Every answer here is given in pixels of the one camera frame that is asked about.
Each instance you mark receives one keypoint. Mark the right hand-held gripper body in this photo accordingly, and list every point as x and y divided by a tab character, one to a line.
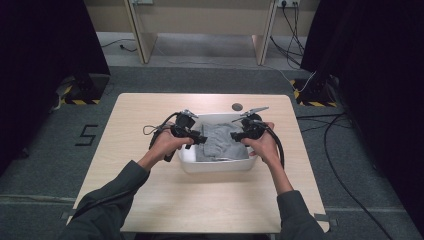
253	128

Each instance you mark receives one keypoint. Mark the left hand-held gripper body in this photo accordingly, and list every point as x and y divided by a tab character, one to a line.
183	126

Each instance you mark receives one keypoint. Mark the grey shorts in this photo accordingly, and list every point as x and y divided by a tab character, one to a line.
220	143

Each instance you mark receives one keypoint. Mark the white plastic bin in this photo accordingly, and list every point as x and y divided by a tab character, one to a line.
216	166

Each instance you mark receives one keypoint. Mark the person's right hand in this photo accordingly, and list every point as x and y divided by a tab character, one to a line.
265	146

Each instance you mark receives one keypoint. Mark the person's left hand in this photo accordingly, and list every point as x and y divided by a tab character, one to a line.
165	145

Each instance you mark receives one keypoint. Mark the black stand base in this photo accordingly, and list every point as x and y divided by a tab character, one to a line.
85	89
315	92

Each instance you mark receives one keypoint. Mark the grey tape piece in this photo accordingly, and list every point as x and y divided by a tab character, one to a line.
325	220

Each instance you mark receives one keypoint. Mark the black curtain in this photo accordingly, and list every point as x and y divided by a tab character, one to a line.
376	100
43	66

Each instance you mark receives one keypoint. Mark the white wall socket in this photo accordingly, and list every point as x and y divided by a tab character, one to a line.
288	2

